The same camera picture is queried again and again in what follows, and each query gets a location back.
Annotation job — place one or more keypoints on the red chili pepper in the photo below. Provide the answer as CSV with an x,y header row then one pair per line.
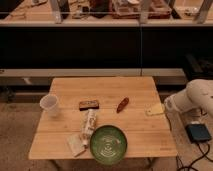
x,y
122,104

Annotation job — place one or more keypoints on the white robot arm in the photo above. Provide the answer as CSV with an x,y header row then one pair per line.
x,y
198,93

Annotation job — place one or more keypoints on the green ceramic plate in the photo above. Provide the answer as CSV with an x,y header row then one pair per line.
x,y
108,145

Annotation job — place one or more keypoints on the brown chocolate bar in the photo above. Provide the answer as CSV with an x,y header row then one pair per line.
x,y
84,105

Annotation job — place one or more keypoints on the wooden folding table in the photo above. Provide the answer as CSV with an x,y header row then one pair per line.
x,y
147,136

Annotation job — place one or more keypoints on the white tube package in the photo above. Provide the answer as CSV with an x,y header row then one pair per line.
x,y
89,126

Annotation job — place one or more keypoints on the yellow sponge piece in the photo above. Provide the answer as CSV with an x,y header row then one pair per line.
x,y
156,109

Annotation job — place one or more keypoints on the long metal shelf bench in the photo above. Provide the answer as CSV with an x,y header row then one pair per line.
x,y
44,77

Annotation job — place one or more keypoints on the black power box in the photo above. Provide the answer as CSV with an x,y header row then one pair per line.
x,y
198,133

